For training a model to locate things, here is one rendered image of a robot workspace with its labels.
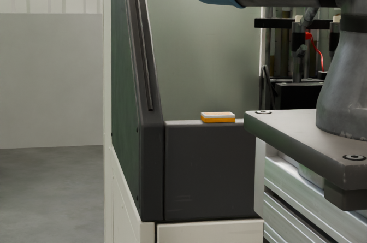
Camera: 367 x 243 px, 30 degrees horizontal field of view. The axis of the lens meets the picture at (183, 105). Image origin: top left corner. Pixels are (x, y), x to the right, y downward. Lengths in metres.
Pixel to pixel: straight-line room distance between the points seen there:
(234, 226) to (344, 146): 0.62
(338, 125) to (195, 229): 0.59
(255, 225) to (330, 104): 0.59
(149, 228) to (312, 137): 0.59
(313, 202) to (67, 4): 4.59
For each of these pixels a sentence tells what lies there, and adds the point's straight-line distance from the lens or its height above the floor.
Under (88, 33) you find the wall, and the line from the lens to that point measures 5.17.
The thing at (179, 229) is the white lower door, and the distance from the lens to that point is 1.13.
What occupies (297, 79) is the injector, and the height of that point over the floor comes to 0.98.
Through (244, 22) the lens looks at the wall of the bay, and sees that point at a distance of 1.65.
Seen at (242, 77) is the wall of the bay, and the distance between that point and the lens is 1.66.
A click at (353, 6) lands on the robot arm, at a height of 1.14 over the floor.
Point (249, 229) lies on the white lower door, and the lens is 1.16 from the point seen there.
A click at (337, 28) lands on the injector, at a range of 1.41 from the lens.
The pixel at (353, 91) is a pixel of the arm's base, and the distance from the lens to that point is 0.57.
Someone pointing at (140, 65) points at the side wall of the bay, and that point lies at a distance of 1.15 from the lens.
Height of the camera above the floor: 1.15
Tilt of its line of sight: 9 degrees down
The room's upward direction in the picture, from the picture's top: 1 degrees clockwise
